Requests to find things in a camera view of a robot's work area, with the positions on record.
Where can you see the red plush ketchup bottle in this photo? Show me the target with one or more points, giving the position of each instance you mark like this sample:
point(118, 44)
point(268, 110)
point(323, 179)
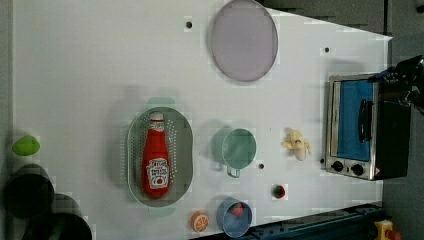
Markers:
point(155, 159)

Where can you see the green mug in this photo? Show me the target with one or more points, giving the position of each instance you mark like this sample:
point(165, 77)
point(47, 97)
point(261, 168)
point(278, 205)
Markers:
point(235, 148)

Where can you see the strawberry inside blue cup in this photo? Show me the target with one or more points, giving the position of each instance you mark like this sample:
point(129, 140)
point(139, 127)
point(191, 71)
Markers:
point(237, 209)

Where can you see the peeled toy banana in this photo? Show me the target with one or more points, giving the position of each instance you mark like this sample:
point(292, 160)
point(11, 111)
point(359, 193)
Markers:
point(296, 143)

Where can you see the red toy strawberry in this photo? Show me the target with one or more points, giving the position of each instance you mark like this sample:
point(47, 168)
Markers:
point(278, 191)

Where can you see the blue cup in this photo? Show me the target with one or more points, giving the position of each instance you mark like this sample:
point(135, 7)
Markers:
point(231, 225)

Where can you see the orange slice toy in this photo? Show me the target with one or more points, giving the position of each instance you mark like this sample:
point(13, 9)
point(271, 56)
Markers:
point(199, 221)

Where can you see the silver toaster oven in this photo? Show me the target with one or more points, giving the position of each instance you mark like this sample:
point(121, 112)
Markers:
point(366, 137)

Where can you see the black cylinder holder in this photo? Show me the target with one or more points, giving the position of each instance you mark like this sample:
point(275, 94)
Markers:
point(63, 221)
point(29, 192)

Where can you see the green toy lime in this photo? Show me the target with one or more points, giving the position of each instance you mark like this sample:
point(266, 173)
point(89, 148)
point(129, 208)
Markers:
point(26, 146)

